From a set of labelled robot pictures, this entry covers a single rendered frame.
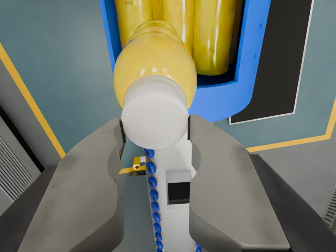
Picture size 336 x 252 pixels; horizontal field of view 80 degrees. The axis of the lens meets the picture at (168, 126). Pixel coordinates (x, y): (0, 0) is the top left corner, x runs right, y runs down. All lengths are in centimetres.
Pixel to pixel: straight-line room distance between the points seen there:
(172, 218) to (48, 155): 148
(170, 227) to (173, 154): 47
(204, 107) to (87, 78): 142
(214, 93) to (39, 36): 152
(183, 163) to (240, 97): 49
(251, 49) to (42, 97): 171
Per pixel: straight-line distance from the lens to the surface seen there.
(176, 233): 117
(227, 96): 33
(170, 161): 78
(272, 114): 179
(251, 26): 33
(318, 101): 215
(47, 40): 171
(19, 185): 205
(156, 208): 90
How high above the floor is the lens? 151
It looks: 58 degrees down
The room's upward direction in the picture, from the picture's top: 175 degrees clockwise
